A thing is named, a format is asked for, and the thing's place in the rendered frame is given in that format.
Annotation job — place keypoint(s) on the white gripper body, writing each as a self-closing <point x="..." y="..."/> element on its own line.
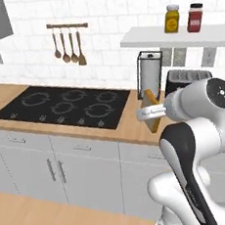
<point x="150" y="113"/>

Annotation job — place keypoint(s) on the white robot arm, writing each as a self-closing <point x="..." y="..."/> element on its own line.
<point x="198" y="131"/>

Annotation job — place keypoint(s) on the black and silver toaster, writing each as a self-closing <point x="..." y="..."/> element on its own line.
<point x="183" y="77"/>

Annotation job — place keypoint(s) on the tan wedge-shaped block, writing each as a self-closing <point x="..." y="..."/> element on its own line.
<point x="152" y="125"/>

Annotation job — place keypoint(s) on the white paper towel roll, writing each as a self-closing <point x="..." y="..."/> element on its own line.
<point x="150" y="74"/>

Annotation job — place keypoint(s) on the grey drawer front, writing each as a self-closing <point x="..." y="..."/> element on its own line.
<point x="135" y="154"/>
<point x="98" y="147"/>
<point x="221" y="165"/>
<point x="32" y="139"/>

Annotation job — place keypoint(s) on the black hob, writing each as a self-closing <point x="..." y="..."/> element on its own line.
<point x="64" y="106"/>

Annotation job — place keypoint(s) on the wooden spatula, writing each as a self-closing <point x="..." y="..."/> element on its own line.
<point x="81" y="52"/>

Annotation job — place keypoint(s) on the yellow spice jar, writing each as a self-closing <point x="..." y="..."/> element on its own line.
<point x="172" y="19"/>

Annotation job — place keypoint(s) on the red spice jar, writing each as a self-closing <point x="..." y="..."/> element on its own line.
<point x="195" y="18"/>

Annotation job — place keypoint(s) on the wooden ladle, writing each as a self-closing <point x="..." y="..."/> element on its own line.
<point x="65" y="50"/>

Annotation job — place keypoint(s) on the small wooden spoon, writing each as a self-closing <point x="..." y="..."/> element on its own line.
<point x="56" y="48"/>

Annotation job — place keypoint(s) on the white wall shelf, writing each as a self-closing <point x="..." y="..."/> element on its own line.
<point x="178" y="38"/>

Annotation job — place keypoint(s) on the wooden utensil rail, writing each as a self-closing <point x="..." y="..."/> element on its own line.
<point x="66" y="25"/>

